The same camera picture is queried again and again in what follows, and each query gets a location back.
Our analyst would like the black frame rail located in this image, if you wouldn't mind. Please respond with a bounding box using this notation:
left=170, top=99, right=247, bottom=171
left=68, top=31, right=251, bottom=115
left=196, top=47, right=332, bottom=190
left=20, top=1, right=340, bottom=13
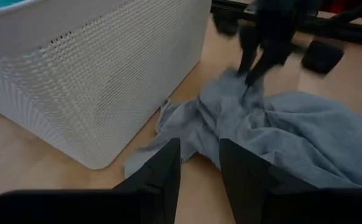
left=210, top=0, right=362, bottom=49

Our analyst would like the red object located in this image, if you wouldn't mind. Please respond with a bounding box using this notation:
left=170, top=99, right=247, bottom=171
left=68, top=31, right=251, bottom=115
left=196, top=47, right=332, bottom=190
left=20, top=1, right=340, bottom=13
left=320, top=0, right=362, bottom=16

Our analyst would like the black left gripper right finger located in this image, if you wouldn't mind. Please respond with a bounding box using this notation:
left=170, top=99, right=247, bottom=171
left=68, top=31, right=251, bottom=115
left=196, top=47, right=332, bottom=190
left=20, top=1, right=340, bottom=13
left=219, top=138, right=320, bottom=224

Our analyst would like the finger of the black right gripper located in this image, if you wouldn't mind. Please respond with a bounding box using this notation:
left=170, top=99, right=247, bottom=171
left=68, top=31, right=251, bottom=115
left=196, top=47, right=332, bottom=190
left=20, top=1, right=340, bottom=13
left=244, top=42, right=295, bottom=87
left=236, top=24, right=260, bottom=77

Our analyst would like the white perforated laundry basket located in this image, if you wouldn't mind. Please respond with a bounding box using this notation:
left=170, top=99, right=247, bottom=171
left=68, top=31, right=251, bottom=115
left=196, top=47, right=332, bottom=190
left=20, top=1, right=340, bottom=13
left=0, top=0, right=213, bottom=170

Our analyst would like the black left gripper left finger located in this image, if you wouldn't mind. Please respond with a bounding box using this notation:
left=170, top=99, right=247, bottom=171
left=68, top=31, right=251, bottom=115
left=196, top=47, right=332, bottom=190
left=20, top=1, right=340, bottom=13
left=112, top=138, right=182, bottom=224

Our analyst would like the black rubber foot pad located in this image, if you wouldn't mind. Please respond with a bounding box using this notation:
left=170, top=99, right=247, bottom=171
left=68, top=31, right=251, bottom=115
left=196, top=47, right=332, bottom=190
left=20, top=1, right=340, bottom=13
left=300, top=39, right=345, bottom=76
left=212, top=11, right=241, bottom=37

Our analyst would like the grey-blue towel garment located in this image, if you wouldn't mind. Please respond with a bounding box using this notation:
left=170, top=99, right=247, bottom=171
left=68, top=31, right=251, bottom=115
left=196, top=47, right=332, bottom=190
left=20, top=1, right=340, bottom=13
left=123, top=68, right=362, bottom=190

